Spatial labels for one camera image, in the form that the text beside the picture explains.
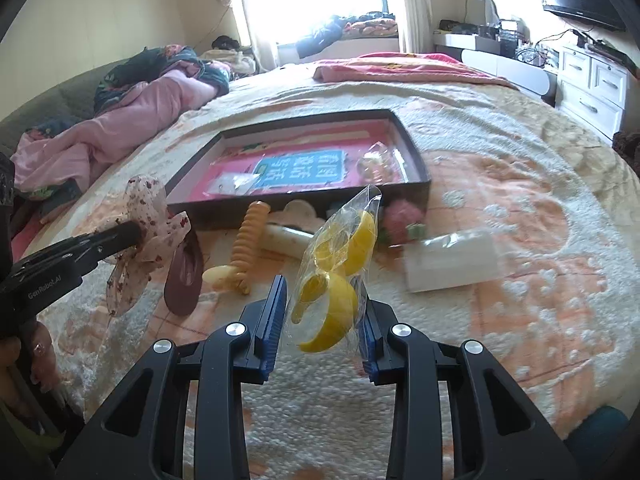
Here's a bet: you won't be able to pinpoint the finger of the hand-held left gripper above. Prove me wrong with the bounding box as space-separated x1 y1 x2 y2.
59 221 144 267

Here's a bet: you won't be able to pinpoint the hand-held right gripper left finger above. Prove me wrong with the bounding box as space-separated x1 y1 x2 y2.
55 275 289 480

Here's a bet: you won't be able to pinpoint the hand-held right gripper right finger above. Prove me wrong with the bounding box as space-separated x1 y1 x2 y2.
357 296 591 480

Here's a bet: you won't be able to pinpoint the floral organza scrunchie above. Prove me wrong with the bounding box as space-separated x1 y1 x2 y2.
106 175 192 318

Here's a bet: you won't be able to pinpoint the orange small hair clip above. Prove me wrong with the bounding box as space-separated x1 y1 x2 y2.
202 201 271 296

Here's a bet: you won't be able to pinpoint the cream cloud hair claw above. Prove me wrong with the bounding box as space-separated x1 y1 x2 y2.
260 200 327 262

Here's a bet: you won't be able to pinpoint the maroon hair clip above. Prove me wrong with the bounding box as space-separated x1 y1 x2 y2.
164 236 205 317

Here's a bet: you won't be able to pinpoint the yellow hair clips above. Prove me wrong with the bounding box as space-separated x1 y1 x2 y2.
289 185 384 354

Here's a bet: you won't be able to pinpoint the clear packet with white card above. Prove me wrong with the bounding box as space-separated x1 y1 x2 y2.
402 229 516 294

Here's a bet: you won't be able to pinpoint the pink pompom hair tie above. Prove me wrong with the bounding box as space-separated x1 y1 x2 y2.
377 199 427 249

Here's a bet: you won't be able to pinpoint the dark shallow box pink lining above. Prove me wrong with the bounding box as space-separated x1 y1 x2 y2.
165 108 432 232

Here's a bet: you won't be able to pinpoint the person's left hand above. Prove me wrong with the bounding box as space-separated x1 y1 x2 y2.
0 322 58 411

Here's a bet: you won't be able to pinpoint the pink quilt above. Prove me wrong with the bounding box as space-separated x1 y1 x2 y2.
10 66 232 202

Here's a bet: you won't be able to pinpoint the small clear packet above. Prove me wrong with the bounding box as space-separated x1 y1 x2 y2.
209 172 262 197

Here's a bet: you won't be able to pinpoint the grey green headboard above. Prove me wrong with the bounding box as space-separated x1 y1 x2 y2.
0 57 137 133

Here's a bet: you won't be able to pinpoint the dark floral quilt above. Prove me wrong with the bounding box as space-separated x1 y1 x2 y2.
92 44 232 114

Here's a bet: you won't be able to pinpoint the teal object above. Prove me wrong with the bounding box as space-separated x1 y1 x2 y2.
565 405 637 480

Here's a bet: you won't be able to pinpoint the pink printed blanket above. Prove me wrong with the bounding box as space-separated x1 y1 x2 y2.
312 52 522 92

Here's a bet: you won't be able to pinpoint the pile of clothes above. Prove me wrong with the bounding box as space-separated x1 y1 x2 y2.
295 10 401 59

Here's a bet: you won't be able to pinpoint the brown fluffy cloth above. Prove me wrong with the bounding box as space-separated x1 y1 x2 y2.
612 130 640 162

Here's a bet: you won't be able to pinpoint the cream curtain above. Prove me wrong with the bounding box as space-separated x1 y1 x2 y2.
395 0 437 56

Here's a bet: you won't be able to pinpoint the white drawer cabinet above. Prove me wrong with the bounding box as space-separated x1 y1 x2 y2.
554 42 640 149

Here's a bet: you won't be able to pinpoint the black set-top box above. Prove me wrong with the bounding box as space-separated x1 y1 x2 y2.
575 30 640 67

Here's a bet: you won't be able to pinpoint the clear bag with bracelet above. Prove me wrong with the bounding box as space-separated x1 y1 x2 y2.
357 141 407 187

